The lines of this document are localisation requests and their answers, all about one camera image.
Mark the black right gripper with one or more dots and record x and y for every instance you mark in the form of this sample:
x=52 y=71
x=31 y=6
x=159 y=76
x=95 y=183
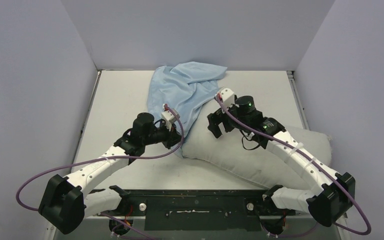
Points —
x=219 y=120

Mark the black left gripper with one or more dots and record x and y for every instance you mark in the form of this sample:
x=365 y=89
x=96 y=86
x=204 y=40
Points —
x=172 y=137

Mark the white pillow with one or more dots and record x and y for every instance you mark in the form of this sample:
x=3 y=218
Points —
x=258 y=166

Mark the light blue pillowcase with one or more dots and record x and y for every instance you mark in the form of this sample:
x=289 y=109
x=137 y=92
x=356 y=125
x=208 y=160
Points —
x=185 y=88

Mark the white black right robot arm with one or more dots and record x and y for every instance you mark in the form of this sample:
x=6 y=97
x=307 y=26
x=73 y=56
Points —
x=329 y=194

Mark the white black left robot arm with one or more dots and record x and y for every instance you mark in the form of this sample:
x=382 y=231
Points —
x=68 y=200

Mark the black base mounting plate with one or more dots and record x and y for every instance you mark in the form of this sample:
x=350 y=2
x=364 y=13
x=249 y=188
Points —
x=200 y=210

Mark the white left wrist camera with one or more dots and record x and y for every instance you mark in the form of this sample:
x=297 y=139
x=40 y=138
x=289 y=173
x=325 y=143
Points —
x=169 y=116

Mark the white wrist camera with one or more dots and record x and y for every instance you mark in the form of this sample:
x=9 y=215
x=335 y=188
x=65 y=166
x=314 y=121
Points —
x=169 y=116
x=226 y=97

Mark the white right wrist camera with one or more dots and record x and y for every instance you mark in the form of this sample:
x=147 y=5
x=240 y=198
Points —
x=226 y=97

